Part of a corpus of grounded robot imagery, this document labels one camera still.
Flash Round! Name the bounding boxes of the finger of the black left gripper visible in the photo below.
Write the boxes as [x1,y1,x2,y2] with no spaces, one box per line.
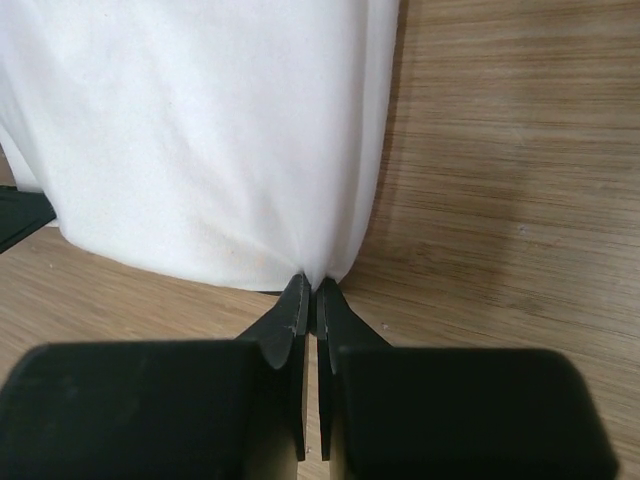
[0,185,56,253]

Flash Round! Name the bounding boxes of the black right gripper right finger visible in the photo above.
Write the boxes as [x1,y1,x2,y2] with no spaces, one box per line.
[315,279,619,479]

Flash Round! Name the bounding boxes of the white t-shirt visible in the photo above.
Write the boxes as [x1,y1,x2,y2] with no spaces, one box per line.
[1,1,399,291]

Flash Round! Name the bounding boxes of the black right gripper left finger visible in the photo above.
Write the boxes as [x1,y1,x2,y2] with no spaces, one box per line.
[1,274,310,479]

